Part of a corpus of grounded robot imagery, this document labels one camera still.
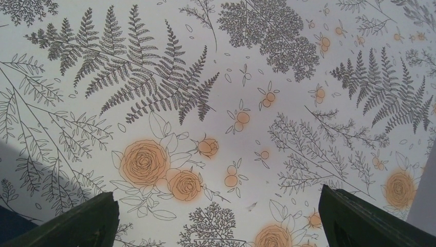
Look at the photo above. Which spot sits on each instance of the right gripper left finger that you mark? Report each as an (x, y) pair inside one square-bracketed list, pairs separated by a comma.
[(92, 223)]

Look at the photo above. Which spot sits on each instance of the floral patterned table mat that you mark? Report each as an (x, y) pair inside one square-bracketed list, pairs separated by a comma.
[(215, 123)]

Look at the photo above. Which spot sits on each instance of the dark blue plastic tray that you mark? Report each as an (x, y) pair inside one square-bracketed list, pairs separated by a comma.
[(12, 225)]

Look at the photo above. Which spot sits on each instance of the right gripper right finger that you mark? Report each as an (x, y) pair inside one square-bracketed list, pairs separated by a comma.
[(348, 220)]

